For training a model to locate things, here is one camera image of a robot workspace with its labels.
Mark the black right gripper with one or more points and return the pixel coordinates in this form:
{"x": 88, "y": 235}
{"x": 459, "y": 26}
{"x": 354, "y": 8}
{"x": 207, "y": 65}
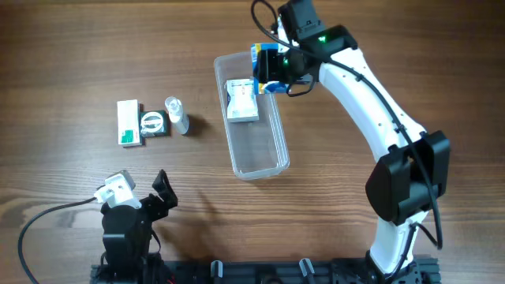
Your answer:
{"x": 267, "y": 65}

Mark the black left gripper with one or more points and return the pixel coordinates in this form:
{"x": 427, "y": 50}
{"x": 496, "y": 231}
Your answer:
{"x": 154, "y": 203}

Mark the blue cough drops box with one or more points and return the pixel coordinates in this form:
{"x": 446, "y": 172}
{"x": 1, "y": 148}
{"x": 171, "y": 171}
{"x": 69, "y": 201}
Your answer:
{"x": 268, "y": 69}

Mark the white plaster box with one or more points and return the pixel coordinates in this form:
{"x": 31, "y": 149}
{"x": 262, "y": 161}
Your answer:
{"x": 242, "y": 104}

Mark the white spray bottle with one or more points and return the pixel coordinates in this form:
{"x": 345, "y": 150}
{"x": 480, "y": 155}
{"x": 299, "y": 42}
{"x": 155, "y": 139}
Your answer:
{"x": 177, "y": 116}

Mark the clear plastic container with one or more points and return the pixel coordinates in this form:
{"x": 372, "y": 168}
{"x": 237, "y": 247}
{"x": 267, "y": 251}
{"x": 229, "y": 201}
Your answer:
{"x": 257, "y": 148}

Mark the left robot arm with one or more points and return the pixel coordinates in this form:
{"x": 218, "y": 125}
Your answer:
{"x": 127, "y": 227}

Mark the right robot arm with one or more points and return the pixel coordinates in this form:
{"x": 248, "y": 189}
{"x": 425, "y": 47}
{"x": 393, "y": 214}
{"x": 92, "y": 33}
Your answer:
{"x": 411, "y": 168}

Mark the dark green tape box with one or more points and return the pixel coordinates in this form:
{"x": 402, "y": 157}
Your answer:
{"x": 153, "y": 123}

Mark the white and green box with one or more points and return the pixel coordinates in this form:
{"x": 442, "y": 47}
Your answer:
{"x": 128, "y": 123}

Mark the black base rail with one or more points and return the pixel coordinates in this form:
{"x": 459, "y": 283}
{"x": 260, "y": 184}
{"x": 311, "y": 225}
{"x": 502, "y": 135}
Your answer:
{"x": 260, "y": 271}

